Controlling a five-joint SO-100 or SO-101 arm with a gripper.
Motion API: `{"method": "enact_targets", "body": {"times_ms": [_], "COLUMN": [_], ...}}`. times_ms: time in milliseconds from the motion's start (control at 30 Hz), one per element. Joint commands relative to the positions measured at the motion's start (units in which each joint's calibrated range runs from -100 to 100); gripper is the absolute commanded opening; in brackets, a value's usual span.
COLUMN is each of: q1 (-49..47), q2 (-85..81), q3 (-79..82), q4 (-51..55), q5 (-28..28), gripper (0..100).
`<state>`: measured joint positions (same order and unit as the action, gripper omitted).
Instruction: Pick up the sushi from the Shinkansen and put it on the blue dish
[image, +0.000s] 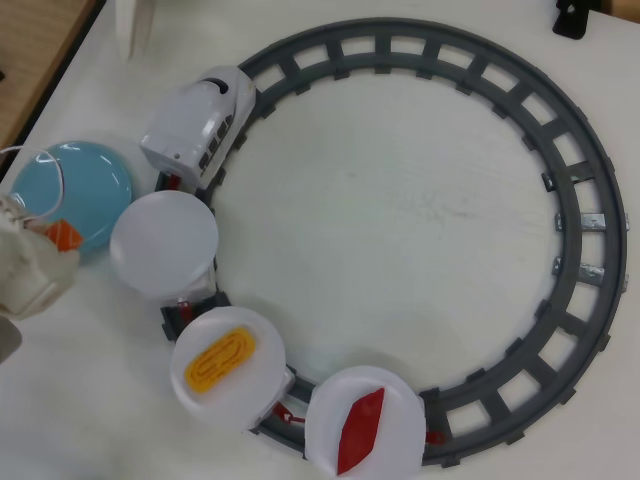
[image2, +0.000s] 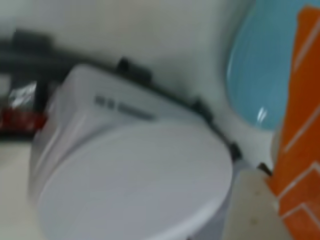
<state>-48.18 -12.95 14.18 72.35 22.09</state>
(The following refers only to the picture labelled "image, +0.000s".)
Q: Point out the orange salmon sushi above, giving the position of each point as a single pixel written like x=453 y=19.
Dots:
x=62 y=236

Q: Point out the blue round dish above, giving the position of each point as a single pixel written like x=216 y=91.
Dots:
x=95 y=185

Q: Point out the white post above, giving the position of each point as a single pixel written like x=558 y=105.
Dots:
x=127 y=25

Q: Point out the grey circular toy train track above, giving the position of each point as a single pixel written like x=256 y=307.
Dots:
x=360 y=27

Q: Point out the silver tape strip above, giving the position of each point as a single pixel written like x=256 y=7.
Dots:
x=590 y=273
x=592 y=221

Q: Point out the white Shinkansen toy locomotive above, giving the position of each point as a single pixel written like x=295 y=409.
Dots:
x=190 y=120

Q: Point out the brown wooden desk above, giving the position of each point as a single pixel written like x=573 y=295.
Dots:
x=30 y=50

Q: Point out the black clamp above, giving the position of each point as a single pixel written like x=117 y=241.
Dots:
x=572 y=20

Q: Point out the red tuna sushi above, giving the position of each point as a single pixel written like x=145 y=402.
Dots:
x=360 y=430

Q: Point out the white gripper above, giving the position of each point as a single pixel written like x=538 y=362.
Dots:
x=59 y=263

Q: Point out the yellow egg sushi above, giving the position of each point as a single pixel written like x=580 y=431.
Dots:
x=220 y=360

